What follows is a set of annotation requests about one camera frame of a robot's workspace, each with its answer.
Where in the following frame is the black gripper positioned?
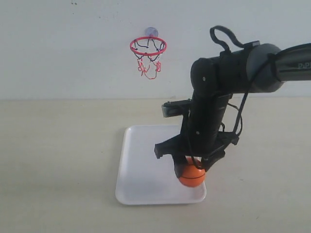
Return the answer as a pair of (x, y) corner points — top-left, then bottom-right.
(154, 114), (240, 178)

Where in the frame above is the small orange basketball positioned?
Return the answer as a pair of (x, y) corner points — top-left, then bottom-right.
(178, 157), (206, 188)

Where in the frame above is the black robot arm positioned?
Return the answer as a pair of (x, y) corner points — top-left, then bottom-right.
(154, 44), (311, 177)

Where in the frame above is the red mini basketball hoop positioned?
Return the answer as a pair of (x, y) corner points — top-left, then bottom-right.
(129, 35), (167, 80)

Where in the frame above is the white rectangular plastic tray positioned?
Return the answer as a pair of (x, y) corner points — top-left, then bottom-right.
(115, 125), (207, 205)

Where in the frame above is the clear suction cup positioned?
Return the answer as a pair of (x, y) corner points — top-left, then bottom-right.
(144, 27), (158, 37)

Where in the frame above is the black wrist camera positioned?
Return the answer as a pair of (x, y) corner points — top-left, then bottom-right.
(161, 99), (191, 118)

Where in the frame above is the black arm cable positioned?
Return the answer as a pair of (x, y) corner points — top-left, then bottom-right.
(209, 25), (277, 145)

